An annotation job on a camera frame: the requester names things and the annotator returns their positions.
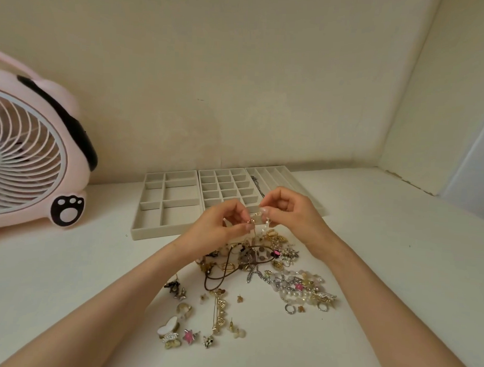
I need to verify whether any grey bracelet tray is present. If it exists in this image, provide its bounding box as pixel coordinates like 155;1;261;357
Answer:
130;168;207;243

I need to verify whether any pink animal-shaped desk fan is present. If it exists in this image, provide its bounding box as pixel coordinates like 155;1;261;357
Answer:
0;48;103;252

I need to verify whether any small pearl bead necklace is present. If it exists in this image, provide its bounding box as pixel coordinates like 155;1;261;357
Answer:
247;213;273;233

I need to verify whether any brown cord necklace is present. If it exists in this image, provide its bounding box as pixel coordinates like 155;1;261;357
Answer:
203;242;277;295

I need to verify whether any grey necklace tray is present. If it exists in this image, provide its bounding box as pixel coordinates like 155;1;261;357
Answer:
244;164;330;219

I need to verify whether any person's right hand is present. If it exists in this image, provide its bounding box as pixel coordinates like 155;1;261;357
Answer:
257;186;339;263

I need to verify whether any person's left hand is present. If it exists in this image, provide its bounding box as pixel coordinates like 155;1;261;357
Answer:
174;196;258;266

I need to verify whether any white table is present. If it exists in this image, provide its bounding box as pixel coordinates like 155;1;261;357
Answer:
0;153;484;367

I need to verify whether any grey earring grid tray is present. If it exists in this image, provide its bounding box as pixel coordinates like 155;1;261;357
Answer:
196;167;267;215

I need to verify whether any silver chain necklace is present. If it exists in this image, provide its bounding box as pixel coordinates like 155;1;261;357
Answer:
249;175;267;199

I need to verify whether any person's left forearm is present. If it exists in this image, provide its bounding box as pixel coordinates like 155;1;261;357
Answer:
0;234;195;367

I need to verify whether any person's right forearm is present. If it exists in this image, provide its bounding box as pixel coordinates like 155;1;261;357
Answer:
316;236;484;367

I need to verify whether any white door panel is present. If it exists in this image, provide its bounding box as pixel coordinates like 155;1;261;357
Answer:
438;105;484;220

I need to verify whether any pile of mixed jewelry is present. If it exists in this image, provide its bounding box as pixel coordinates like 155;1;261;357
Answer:
155;222;340;356

